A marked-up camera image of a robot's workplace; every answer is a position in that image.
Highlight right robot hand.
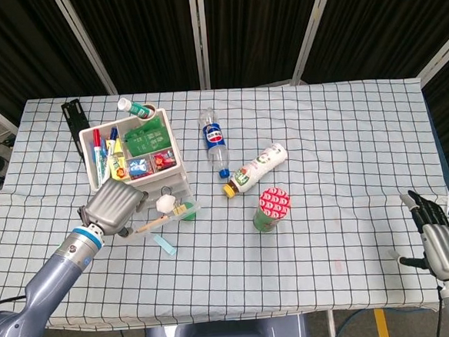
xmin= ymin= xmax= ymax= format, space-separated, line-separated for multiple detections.
xmin=384 ymin=187 xmax=449 ymax=285

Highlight black folding screen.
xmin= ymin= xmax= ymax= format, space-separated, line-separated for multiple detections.
xmin=0 ymin=0 xmax=449 ymax=228

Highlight white green tube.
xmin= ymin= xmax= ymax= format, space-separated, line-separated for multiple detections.
xmin=117 ymin=95 xmax=153 ymax=120

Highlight white table leg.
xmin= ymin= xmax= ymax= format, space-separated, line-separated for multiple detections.
xmin=325 ymin=309 xmax=338 ymax=337

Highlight green tea packet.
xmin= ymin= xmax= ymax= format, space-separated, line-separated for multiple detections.
xmin=123 ymin=126 xmax=171 ymax=158
xmin=123 ymin=117 xmax=165 ymax=135

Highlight blue floor cable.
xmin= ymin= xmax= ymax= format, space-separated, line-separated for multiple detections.
xmin=333 ymin=302 xmax=442 ymax=337

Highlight small white fluffy keychain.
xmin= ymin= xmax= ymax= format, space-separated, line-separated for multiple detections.
xmin=153 ymin=185 xmax=177 ymax=215

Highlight black plastic bracket strip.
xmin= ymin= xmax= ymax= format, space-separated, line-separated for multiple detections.
xmin=60 ymin=97 xmax=92 ymax=165

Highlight green Pringles can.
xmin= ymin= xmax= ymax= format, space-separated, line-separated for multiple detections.
xmin=250 ymin=185 xmax=294 ymax=235

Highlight white drawer organizer box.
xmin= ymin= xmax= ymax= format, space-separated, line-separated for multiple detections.
xmin=77 ymin=105 xmax=191 ymax=211

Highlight red-capped whiteboard marker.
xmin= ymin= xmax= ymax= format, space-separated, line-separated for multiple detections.
xmin=91 ymin=128 xmax=106 ymax=187

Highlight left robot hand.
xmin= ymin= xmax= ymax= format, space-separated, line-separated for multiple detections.
xmin=75 ymin=175 xmax=153 ymax=242

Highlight wooden stick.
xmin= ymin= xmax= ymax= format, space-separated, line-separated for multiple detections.
xmin=132 ymin=214 xmax=173 ymax=235

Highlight blue-capped whiteboard marker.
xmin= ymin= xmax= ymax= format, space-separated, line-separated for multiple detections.
xmin=95 ymin=127 xmax=122 ymax=182

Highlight yellow-capped tea bottle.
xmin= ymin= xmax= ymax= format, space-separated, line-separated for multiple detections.
xmin=218 ymin=142 xmax=291 ymax=199

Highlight empty Pepsi bottle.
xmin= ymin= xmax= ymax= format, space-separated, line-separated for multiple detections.
xmin=197 ymin=105 xmax=232 ymax=180

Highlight clear plastic storage box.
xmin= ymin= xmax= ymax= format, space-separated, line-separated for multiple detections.
xmin=117 ymin=177 xmax=204 ymax=244

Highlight checked light blue tablecloth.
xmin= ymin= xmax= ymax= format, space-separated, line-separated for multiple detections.
xmin=0 ymin=69 xmax=449 ymax=337

